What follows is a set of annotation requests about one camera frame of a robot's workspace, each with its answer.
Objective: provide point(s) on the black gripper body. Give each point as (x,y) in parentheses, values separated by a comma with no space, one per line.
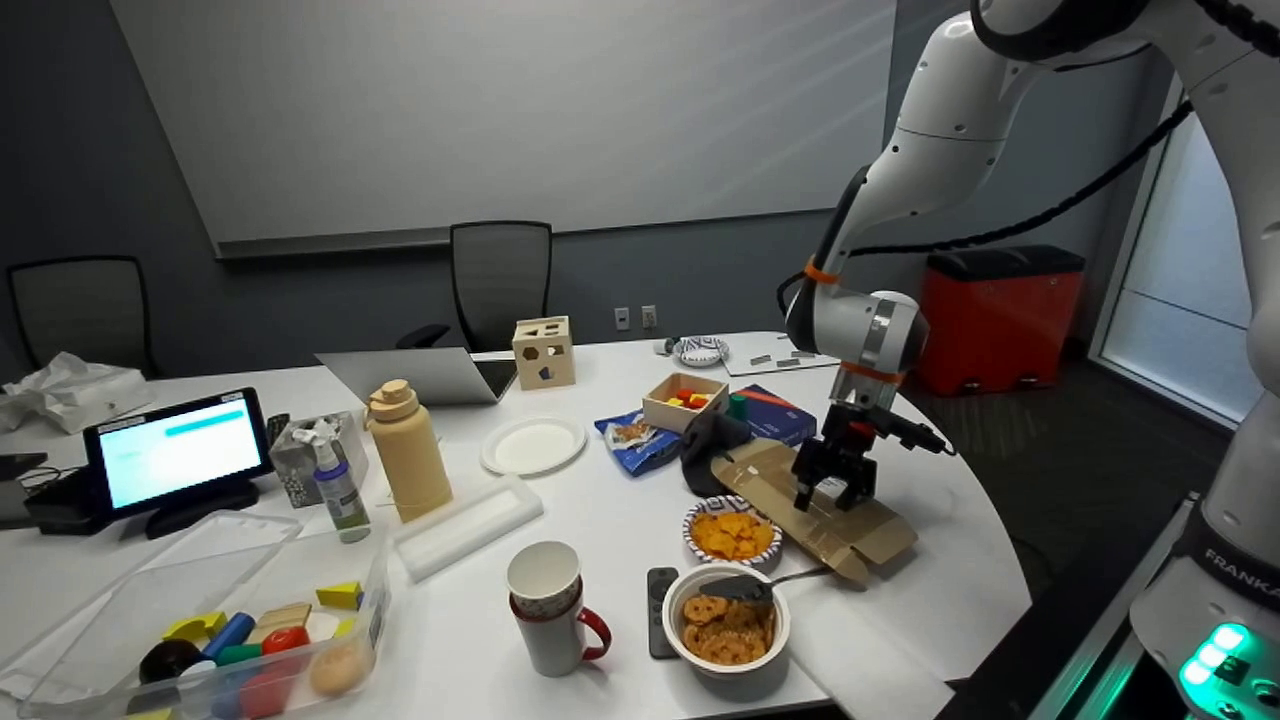
(844,443)

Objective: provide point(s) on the brown cardboard box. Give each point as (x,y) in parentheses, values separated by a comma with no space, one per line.
(833,533)

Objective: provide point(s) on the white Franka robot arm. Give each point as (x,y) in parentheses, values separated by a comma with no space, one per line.
(946,123)

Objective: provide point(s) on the small wooden box with fruit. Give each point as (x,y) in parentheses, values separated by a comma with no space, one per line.
(683,397)

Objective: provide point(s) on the blue and red book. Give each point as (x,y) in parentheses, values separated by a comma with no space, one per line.
(783,419)

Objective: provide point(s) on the patterned bowl with orange chips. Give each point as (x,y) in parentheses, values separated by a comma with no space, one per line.
(733,539)

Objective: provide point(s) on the metal spoon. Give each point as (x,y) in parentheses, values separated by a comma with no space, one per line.
(742,587)

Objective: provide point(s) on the blue snack bag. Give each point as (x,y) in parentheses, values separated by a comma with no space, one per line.
(641,447)

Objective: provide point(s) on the white bowl with crackers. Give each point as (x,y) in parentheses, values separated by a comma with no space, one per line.
(727,662)

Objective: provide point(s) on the red trash bin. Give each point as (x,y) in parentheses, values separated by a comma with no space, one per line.
(1003,326)

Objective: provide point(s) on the white round plate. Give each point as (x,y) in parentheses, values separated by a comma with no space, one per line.
(534,447)

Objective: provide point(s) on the wooden shape sorter cube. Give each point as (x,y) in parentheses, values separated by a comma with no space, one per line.
(547,352)

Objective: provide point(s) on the white rectangular tray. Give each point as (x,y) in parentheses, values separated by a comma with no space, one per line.
(467,525)

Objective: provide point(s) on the black mesh office chair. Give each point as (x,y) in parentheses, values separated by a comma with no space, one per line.
(81,310)
(500,274)

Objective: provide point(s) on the frosted glass door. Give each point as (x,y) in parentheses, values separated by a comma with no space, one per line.
(1187,265)

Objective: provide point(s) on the beige water bottle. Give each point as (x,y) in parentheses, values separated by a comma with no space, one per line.
(408,462)

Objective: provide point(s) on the grey laptop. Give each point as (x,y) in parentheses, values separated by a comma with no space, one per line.
(404,375)

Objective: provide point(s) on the clear plastic toy bin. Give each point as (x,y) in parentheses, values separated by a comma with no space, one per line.
(365,587)

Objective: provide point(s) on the small clear spray bottle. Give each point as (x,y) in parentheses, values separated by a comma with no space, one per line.
(342,495)

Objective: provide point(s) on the white projection board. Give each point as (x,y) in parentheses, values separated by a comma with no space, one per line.
(504,123)

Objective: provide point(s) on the yellow toy block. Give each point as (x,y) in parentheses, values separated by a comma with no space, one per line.
(336,593)

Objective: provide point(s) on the tan toy ball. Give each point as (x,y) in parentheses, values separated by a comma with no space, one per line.
(336,667)

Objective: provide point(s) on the small grey drink carton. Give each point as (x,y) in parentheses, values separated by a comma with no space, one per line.
(294,464)

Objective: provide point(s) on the red toy piece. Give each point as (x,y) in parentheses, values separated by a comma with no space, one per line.
(285,637)

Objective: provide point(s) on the blue toy cylinder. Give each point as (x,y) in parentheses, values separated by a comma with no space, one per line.
(231,635)

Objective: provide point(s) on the black tablet with lit screen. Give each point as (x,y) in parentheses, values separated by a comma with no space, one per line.
(179,453)

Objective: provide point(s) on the black toy piece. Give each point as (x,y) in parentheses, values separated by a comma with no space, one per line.
(164,659)

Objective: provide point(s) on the clear plastic bin lid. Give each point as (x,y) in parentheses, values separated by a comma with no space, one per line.
(123,587)

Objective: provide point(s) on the white plastic bag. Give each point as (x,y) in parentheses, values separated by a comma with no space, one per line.
(66,389)

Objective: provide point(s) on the black case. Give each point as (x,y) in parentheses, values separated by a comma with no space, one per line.
(54,501)

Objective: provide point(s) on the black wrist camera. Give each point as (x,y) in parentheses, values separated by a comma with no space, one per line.
(923,435)

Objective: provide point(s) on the white wall outlet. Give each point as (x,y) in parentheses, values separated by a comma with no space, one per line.
(623,317)
(649,317)

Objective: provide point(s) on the grey robot stand rail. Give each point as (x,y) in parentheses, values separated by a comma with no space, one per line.
(1105,627)

